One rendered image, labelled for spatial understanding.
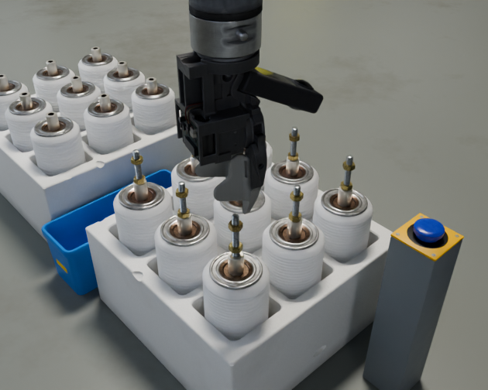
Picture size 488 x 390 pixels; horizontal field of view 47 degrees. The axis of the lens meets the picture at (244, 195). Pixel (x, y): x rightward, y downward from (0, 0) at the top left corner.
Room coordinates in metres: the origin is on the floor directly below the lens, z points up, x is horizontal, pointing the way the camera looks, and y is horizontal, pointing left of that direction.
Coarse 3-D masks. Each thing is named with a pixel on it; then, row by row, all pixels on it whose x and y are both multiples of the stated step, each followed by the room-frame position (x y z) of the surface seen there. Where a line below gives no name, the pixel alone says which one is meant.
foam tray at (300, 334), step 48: (96, 240) 0.73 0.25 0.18; (384, 240) 0.73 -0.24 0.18; (144, 288) 0.63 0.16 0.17; (336, 288) 0.62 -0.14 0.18; (144, 336) 0.64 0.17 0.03; (192, 336) 0.54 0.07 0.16; (288, 336) 0.55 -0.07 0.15; (336, 336) 0.63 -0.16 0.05; (192, 384) 0.54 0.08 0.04; (240, 384) 0.48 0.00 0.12; (288, 384) 0.55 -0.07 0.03
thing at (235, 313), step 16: (256, 256) 0.61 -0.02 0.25; (208, 272) 0.58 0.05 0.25; (208, 288) 0.55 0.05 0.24; (224, 288) 0.55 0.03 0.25; (256, 288) 0.55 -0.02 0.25; (208, 304) 0.56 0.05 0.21; (224, 304) 0.54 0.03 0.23; (240, 304) 0.53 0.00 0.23; (256, 304) 0.54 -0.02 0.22; (208, 320) 0.56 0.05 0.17; (224, 320) 0.54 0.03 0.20; (240, 320) 0.54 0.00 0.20; (256, 320) 0.55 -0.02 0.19; (240, 336) 0.53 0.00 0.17
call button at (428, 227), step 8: (416, 224) 0.59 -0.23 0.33; (424, 224) 0.59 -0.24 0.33; (432, 224) 0.59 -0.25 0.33; (440, 224) 0.59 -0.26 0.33; (416, 232) 0.58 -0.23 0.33; (424, 232) 0.57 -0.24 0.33; (432, 232) 0.57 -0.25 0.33; (440, 232) 0.57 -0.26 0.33; (424, 240) 0.57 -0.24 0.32; (432, 240) 0.56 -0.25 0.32
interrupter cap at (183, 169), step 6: (180, 162) 0.85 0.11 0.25; (186, 162) 0.85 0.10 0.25; (180, 168) 0.84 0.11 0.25; (186, 168) 0.84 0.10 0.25; (180, 174) 0.82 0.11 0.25; (186, 174) 0.82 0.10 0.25; (192, 174) 0.82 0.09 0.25; (192, 180) 0.80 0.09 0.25; (198, 180) 0.80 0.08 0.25; (204, 180) 0.80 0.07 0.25
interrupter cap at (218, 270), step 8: (224, 256) 0.61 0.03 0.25; (248, 256) 0.61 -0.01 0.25; (216, 264) 0.59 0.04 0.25; (224, 264) 0.59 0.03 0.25; (248, 264) 0.59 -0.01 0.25; (256, 264) 0.59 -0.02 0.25; (216, 272) 0.57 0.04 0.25; (224, 272) 0.58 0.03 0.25; (248, 272) 0.58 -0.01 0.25; (256, 272) 0.57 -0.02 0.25; (216, 280) 0.56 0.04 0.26; (224, 280) 0.56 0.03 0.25; (232, 280) 0.56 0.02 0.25; (240, 280) 0.56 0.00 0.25; (248, 280) 0.56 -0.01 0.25; (256, 280) 0.56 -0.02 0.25; (232, 288) 0.54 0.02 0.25; (240, 288) 0.54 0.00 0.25
